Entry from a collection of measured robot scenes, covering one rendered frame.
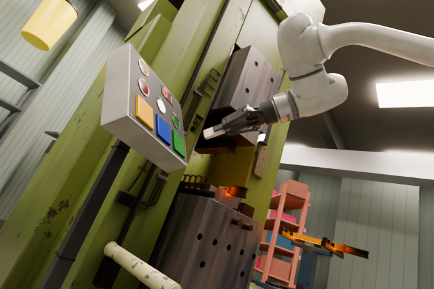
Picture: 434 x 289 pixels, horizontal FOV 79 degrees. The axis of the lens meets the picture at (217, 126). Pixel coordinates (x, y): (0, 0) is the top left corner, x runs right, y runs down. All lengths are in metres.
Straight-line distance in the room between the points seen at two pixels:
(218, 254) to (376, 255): 5.91
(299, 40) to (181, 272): 0.88
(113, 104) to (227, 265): 0.82
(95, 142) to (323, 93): 1.17
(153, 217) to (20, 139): 3.43
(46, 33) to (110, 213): 3.37
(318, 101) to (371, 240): 6.28
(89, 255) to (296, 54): 0.96
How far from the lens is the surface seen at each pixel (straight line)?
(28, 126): 4.47
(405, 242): 6.96
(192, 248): 1.10
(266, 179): 1.68
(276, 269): 4.55
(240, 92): 1.35
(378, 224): 7.04
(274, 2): 2.01
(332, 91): 0.81
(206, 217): 1.11
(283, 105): 0.79
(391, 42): 0.79
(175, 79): 1.29
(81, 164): 1.53
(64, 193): 1.53
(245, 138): 1.34
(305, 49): 0.76
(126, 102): 0.70
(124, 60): 0.82
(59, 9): 4.37
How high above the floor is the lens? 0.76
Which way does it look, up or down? 23 degrees up
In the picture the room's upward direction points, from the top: 20 degrees clockwise
